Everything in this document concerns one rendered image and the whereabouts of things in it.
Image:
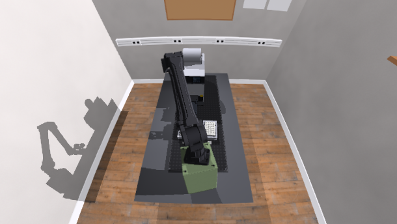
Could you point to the dark grey cylinder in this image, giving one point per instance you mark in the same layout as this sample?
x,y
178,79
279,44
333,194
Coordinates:
x,y
192,55

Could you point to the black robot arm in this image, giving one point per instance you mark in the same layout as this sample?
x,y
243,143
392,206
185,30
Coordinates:
x,y
185,112

